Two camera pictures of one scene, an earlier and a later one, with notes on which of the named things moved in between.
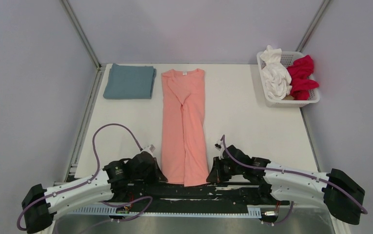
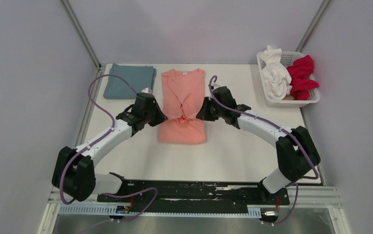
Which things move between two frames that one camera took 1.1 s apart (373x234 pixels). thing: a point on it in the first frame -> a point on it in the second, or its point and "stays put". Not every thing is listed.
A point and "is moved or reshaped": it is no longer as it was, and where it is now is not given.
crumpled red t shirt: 302,80 stays put
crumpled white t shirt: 277,75 stays put
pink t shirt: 184,150 is moved or reshaped
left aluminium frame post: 81,33 stays put
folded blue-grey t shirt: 129,82 stays put
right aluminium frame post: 323,6 stays put
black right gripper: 216,175 -> 204,114
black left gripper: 158,177 -> 161,117
